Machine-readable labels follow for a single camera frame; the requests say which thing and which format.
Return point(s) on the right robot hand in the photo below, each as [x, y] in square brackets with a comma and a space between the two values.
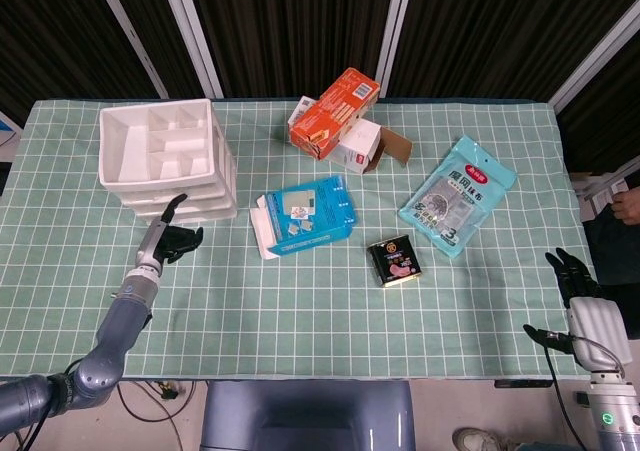
[597, 326]

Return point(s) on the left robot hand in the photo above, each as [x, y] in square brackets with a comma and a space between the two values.
[152, 243]

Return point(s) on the clear plastic drawer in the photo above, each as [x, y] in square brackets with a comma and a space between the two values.
[212, 193]

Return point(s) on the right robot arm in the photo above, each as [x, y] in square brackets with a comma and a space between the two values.
[615, 411]

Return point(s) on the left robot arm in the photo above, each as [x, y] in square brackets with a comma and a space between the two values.
[115, 331]

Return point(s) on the clear empty drawer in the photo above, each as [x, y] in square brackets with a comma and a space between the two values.
[216, 216]

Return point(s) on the clear drawer with yellow toy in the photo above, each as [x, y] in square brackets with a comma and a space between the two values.
[216, 205]

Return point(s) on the white drawer organizer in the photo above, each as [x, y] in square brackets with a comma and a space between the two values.
[125, 143]

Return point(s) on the yellow black power plug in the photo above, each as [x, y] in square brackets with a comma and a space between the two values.
[168, 390]

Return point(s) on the flattened blue carton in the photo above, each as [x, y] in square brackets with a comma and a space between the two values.
[305, 216]

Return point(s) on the white sneaker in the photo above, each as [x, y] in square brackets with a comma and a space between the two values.
[480, 441]

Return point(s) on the green checkered tablecloth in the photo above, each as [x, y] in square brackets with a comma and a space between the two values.
[310, 321]

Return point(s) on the teal cleaning cloth package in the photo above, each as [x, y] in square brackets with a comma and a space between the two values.
[457, 196]

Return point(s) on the black luncheon meat can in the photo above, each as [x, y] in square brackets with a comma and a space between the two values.
[395, 263]

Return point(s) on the orange snack box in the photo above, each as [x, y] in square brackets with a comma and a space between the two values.
[330, 116]

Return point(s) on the white box with brown flap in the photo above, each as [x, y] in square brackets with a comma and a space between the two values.
[357, 143]

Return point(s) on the blue-grey robot torso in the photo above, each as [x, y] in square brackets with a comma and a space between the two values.
[305, 416]

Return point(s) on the silver aluminium frame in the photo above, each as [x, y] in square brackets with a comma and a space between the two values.
[595, 191]

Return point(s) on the white partition post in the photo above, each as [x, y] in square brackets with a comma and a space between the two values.
[595, 56]
[130, 36]
[395, 31]
[197, 36]

